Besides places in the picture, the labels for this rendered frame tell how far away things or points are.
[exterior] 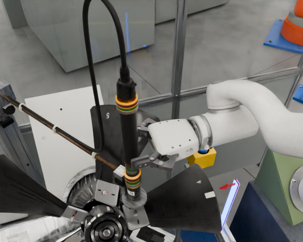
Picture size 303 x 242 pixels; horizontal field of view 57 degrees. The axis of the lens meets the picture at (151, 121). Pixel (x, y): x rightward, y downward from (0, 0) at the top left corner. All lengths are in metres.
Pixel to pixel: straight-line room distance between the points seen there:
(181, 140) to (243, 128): 0.16
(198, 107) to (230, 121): 1.03
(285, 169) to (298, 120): 0.64
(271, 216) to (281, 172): 0.19
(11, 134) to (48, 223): 0.50
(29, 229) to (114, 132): 0.41
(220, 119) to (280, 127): 0.15
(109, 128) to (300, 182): 0.76
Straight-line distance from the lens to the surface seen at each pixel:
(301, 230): 1.28
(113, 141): 0.83
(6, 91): 1.10
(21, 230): 1.01
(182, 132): 0.66
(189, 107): 1.67
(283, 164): 1.20
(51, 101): 1.05
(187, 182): 0.94
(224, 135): 0.68
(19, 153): 1.43
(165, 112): 1.62
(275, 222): 1.27
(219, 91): 0.66
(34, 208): 0.89
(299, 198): 1.25
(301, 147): 0.58
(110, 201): 0.85
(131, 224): 0.88
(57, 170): 1.06
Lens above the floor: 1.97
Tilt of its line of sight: 44 degrees down
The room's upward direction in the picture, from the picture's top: straight up
